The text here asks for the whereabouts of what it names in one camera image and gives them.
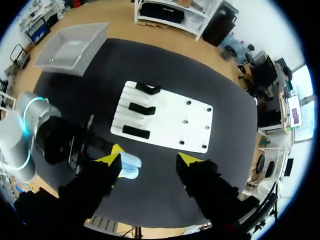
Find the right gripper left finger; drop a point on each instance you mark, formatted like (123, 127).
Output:
(95, 180)

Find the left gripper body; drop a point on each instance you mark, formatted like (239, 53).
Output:
(62, 140)

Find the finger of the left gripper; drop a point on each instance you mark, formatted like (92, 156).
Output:
(117, 149)

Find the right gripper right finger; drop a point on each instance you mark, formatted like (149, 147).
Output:
(207, 182)

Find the pale blue earbud case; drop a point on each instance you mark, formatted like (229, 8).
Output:
(130, 165)

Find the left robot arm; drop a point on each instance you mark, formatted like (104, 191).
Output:
(22, 130)

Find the white plate with black stands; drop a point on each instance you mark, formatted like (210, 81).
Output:
(170, 120)

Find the grey slotted basket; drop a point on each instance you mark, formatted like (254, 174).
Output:
(68, 48)

